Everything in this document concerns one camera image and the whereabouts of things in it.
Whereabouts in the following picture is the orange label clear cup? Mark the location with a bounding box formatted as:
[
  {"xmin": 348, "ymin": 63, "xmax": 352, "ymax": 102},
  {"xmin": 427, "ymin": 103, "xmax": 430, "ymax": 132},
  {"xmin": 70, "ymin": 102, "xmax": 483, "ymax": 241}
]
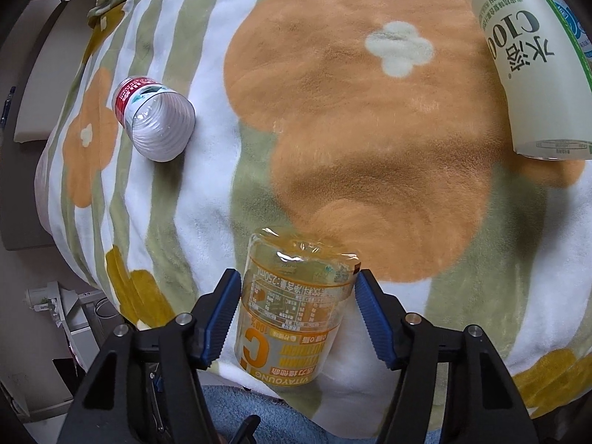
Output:
[{"xmin": 235, "ymin": 228, "xmax": 361, "ymax": 387}]

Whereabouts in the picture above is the red label cut bottle cup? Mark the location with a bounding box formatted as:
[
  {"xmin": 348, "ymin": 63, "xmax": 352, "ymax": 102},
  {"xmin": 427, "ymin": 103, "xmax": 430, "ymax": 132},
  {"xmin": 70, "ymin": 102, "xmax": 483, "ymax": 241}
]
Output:
[{"xmin": 111, "ymin": 76, "xmax": 197, "ymax": 162}]

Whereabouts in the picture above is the green label cut bottle cup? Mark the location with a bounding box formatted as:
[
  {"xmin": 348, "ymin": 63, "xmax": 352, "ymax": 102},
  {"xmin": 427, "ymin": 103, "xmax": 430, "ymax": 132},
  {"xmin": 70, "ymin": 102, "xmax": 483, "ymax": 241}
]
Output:
[{"xmin": 470, "ymin": 0, "xmax": 591, "ymax": 161}]

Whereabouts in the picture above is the blue label cut bottle cup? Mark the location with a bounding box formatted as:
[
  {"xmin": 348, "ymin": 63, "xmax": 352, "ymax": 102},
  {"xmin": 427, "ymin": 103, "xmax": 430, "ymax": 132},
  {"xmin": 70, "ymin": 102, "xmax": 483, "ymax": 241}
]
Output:
[{"xmin": 553, "ymin": 0, "xmax": 592, "ymax": 60}]

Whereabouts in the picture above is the white stand on floor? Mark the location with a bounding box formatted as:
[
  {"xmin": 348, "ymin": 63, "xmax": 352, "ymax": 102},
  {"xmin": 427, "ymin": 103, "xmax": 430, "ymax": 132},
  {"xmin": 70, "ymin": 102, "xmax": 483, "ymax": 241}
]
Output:
[{"xmin": 25, "ymin": 282, "xmax": 124, "ymax": 371}]

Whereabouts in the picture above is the white headboard cushion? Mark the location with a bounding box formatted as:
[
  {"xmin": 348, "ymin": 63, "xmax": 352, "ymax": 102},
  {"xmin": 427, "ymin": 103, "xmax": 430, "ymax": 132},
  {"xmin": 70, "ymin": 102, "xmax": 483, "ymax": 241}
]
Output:
[{"xmin": 13, "ymin": 0, "xmax": 92, "ymax": 143}]

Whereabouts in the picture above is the grey headboard shelf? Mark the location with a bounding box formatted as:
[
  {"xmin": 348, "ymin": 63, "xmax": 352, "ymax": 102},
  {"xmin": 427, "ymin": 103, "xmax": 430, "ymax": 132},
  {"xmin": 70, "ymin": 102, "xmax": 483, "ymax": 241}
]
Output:
[{"xmin": 0, "ymin": 0, "xmax": 117, "ymax": 252}]

